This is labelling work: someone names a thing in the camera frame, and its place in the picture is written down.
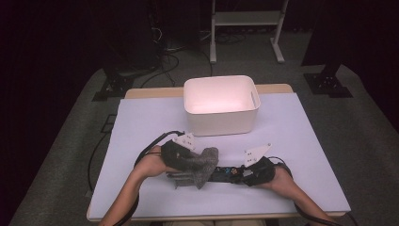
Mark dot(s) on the person's left hand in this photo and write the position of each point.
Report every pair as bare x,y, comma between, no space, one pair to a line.
150,164

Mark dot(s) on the white plastic storage box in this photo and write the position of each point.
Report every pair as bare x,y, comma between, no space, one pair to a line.
221,106

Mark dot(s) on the grey fluffy cloth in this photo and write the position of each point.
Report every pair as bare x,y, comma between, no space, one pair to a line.
202,168

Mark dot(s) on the person's right hand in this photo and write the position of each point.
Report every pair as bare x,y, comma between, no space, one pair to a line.
282,185

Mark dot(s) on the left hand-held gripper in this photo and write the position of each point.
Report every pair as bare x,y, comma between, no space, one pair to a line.
175,155

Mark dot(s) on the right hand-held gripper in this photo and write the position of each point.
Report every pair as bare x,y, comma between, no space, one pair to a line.
262,172

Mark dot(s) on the black stand base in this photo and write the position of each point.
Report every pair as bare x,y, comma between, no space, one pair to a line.
114,86
327,84

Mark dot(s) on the white metal stand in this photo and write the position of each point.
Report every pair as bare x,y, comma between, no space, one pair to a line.
247,19

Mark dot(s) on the wooden table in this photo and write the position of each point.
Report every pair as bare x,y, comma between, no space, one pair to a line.
150,92

